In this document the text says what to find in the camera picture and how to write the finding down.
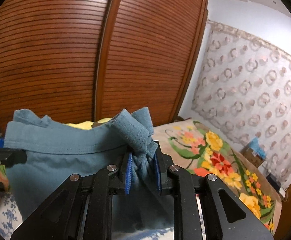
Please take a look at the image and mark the teal blue shorts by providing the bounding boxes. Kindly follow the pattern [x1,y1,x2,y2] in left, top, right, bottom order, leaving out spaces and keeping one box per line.
[4,107,173,232]

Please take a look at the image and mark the blue floral white quilt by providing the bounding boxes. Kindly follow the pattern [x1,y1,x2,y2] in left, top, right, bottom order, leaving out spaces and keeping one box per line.
[0,192,176,240]

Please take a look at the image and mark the beige floral blanket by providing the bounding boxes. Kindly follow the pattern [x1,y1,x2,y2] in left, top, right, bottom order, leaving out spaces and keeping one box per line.
[152,119,282,233]

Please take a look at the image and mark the cardboard box with blue bag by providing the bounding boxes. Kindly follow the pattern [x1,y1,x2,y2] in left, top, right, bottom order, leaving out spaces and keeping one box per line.
[241,137,266,168]

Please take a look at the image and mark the yellow cloth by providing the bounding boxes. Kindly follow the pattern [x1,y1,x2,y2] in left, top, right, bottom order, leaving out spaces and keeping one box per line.
[66,118,111,131]

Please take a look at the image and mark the brown louvered wardrobe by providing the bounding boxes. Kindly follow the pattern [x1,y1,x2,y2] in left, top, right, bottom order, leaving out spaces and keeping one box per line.
[0,0,208,131]

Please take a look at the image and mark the pink circle pattern curtain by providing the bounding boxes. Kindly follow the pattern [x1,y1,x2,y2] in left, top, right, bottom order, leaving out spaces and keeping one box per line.
[192,21,291,187]

